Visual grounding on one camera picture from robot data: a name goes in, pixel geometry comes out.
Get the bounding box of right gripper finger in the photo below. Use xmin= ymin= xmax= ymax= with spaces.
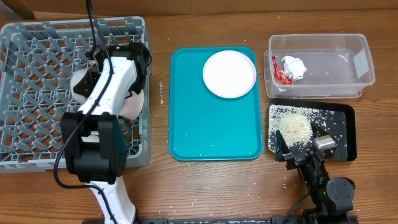
xmin=275 ymin=130 xmax=290 ymax=161
xmin=310 ymin=122 xmax=329 ymax=139

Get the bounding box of pile of rice grains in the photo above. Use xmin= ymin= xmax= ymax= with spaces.
xmin=267 ymin=105 xmax=346 ymax=152

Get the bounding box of small white round plate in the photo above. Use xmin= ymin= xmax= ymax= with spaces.
xmin=119 ymin=90 xmax=144 ymax=120

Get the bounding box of red food wrapper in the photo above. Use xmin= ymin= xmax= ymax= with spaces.
xmin=272 ymin=56 xmax=293 ymax=85

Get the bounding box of white paper napkin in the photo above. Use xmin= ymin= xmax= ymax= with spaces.
xmin=282 ymin=55 xmax=307 ymax=82

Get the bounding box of grey metal bowl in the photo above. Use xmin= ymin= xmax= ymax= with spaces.
xmin=70 ymin=68 xmax=93 ymax=104

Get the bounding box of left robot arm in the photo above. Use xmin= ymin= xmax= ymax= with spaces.
xmin=53 ymin=42 xmax=152 ymax=223

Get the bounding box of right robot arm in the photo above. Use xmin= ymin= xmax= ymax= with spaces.
xmin=271 ymin=123 xmax=359 ymax=224

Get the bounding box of grey plastic dishwasher rack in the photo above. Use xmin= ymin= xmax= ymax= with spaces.
xmin=1 ymin=16 xmax=152 ymax=174

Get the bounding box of clear plastic waste bin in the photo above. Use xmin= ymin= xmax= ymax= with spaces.
xmin=264 ymin=34 xmax=376 ymax=99

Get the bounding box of black plastic tray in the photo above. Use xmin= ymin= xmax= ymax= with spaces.
xmin=267 ymin=98 xmax=357 ymax=161

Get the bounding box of teal plastic serving tray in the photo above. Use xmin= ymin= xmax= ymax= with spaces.
xmin=169 ymin=47 xmax=264 ymax=161

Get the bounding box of large white round plate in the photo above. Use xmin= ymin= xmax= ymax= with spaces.
xmin=203 ymin=50 xmax=257 ymax=99

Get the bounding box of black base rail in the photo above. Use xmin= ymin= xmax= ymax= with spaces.
xmin=82 ymin=215 xmax=360 ymax=224

